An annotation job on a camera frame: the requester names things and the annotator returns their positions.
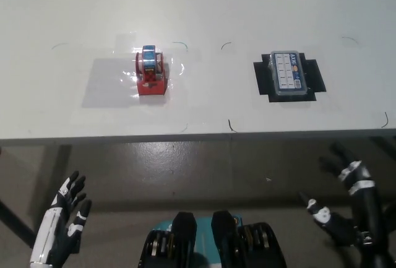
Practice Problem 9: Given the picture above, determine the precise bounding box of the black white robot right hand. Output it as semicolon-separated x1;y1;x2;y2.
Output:
298;142;383;268

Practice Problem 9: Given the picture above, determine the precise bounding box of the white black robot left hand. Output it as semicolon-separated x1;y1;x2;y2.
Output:
29;170;93;268

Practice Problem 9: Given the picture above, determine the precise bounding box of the clear plastic screw box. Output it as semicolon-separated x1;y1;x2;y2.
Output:
268;50;311;97

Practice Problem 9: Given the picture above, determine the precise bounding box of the red tape dispenser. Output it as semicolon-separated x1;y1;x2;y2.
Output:
135;44;168;97

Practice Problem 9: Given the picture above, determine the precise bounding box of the black tape patch on table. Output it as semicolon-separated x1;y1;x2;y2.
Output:
252;52;327;104

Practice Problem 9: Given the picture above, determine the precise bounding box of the black teal robot torso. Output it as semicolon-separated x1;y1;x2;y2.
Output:
137;210;287;268

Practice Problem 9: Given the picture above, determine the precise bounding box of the clear plastic film sheet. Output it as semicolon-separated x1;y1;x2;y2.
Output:
80;32;187;110

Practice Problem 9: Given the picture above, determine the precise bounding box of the black table frame leg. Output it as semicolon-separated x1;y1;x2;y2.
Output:
369;136;396;152
0;199;36;249

